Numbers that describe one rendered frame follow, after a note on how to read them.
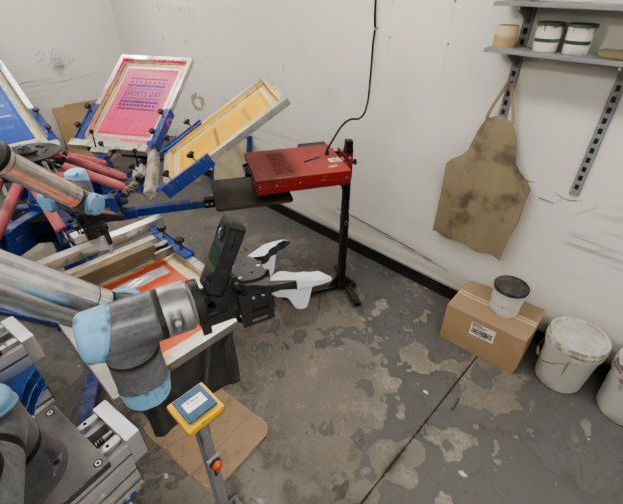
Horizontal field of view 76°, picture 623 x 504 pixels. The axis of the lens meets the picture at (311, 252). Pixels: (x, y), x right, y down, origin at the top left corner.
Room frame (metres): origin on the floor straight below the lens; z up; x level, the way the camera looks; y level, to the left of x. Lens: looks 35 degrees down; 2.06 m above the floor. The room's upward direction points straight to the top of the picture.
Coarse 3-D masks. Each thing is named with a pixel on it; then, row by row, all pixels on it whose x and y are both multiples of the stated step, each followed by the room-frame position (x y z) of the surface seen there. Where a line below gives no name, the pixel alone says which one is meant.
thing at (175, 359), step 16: (144, 240) 1.62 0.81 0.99; (112, 256) 1.49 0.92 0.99; (176, 256) 1.52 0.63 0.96; (192, 256) 1.49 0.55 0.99; (64, 272) 1.37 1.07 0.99; (80, 272) 1.39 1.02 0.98; (208, 336) 1.00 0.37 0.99; (176, 352) 0.92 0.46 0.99; (192, 352) 0.93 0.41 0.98; (96, 368) 0.85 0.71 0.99; (112, 384) 0.79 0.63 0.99; (112, 400) 0.76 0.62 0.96
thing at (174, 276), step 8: (152, 264) 1.47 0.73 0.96; (160, 264) 1.47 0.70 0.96; (168, 264) 1.47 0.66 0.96; (136, 272) 1.41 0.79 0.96; (144, 272) 1.41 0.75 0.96; (176, 272) 1.41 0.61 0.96; (128, 280) 1.36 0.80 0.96; (160, 280) 1.36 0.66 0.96; (168, 280) 1.36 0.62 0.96; (176, 280) 1.36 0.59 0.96; (184, 280) 1.36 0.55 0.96; (136, 288) 1.30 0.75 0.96; (144, 288) 1.30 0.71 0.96; (152, 288) 1.30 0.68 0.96; (200, 328) 1.07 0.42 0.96; (184, 336) 1.03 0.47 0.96
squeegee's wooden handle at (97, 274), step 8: (144, 248) 1.45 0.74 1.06; (152, 248) 1.47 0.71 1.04; (120, 256) 1.39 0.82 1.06; (128, 256) 1.40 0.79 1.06; (136, 256) 1.42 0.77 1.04; (144, 256) 1.44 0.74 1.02; (152, 256) 1.47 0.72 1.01; (104, 264) 1.33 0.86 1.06; (112, 264) 1.34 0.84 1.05; (120, 264) 1.37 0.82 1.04; (128, 264) 1.39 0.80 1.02; (136, 264) 1.41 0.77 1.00; (88, 272) 1.28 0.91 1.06; (96, 272) 1.29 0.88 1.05; (104, 272) 1.31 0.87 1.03; (112, 272) 1.34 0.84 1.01; (120, 272) 1.36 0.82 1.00; (88, 280) 1.27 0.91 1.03; (96, 280) 1.29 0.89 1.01
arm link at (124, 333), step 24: (96, 312) 0.38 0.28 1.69; (120, 312) 0.39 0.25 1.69; (144, 312) 0.39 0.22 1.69; (96, 336) 0.35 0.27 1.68; (120, 336) 0.36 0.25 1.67; (144, 336) 0.37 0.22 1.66; (168, 336) 0.39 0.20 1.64; (96, 360) 0.34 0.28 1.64; (120, 360) 0.36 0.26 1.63; (144, 360) 0.37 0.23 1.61
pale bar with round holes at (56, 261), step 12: (156, 216) 1.77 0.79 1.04; (120, 228) 1.65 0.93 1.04; (132, 228) 1.65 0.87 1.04; (144, 228) 1.68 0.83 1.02; (120, 240) 1.59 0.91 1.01; (60, 252) 1.45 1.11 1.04; (72, 252) 1.45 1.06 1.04; (84, 252) 1.48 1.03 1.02; (96, 252) 1.51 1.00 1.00; (48, 264) 1.37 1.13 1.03; (60, 264) 1.40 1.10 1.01
